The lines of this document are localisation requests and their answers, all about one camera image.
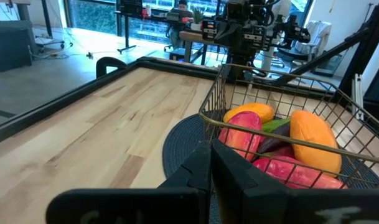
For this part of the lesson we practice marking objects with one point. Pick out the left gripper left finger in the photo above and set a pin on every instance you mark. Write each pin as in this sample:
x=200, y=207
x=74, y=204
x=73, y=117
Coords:
x=176, y=205

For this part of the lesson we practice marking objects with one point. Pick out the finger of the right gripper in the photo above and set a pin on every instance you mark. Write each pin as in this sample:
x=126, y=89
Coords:
x=236, y=35
x=224, y=35

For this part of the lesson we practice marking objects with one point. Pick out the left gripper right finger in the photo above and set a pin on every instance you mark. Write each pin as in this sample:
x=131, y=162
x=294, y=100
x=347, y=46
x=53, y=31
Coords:
x=270, y=208

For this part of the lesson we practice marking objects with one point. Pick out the red and yellow mango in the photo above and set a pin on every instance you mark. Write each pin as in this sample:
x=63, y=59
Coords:
x=295, y=175

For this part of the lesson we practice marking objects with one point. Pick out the dark purple eggplant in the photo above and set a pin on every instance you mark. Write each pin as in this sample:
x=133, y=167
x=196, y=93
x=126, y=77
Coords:
x=274, y=141

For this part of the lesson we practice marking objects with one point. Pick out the orange-yellow mango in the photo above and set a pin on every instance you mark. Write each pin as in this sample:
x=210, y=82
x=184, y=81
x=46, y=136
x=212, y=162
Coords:
x=315, y=140

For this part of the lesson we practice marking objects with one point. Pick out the green pepper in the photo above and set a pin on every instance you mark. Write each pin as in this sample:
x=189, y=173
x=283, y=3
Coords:
x=274, y=125

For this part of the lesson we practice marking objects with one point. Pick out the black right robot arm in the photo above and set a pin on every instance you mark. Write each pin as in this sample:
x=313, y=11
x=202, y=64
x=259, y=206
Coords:
x=239, y=65

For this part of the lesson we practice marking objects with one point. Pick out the wooden desk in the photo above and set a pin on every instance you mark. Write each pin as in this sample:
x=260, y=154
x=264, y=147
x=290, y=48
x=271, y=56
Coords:
x=195, y=36

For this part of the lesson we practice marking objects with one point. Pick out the small desk plant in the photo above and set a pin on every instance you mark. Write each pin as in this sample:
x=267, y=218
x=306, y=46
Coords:
x=198, y=15

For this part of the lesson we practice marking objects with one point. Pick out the person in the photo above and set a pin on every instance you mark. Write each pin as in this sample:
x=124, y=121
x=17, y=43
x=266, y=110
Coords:
x=180, y=23

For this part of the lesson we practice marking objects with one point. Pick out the round blue woven placemat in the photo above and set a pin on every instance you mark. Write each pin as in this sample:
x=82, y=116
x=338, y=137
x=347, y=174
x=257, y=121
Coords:
x=183, y=146

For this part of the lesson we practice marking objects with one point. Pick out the white chair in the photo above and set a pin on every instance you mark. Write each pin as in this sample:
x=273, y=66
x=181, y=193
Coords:
x=316, y=34

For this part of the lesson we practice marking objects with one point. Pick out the white aluminium profile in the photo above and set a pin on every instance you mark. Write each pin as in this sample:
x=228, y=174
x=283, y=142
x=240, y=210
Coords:
x=357, y=96

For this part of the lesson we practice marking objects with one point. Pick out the black cabinet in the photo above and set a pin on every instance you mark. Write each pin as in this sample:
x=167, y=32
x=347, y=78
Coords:
x=10, y=46

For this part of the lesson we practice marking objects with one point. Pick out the black arched bracket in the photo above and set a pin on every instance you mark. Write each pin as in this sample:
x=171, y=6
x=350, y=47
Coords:
x=109, y=59

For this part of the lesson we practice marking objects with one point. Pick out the black metal table frame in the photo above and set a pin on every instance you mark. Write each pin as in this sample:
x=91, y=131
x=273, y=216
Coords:
x=52, y=104

